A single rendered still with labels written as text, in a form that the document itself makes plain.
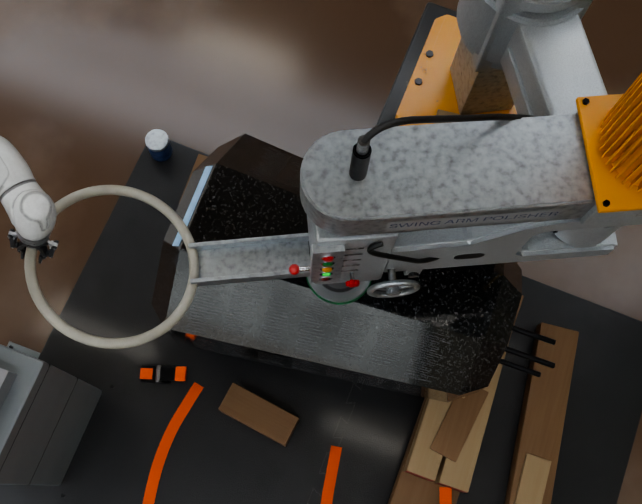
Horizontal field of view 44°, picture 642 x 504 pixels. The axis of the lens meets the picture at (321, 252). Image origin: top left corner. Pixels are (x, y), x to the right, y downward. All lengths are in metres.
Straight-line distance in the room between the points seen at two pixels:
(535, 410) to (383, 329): 0.97
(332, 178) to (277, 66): 2.08
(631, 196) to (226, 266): 1.17
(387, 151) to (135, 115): 2.12
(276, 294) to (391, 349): 0.42
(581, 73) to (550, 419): 1.60
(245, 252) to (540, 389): 1.50
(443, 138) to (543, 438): 1.80
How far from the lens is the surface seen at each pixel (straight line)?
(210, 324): 2.79
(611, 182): 1.90
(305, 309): 2.66
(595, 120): 1.95
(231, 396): 3.23
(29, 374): 2.70
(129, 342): 2.31
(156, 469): 3.37
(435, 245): 2.10
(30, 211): 2.08
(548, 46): 2.30
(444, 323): 2.63
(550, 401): 3.42
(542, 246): 2.31
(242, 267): 2.41
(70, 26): 4.08
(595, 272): 3.69
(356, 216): 1.77
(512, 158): 1.88
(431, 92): 2.93
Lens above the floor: 3.34
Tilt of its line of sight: 73 degrees down
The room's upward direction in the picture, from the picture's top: 6 degrees clockwise
